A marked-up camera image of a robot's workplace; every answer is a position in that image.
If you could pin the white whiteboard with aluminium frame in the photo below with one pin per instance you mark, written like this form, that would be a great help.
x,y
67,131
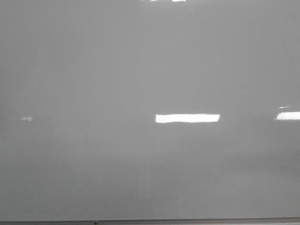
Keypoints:
x,y
135,109

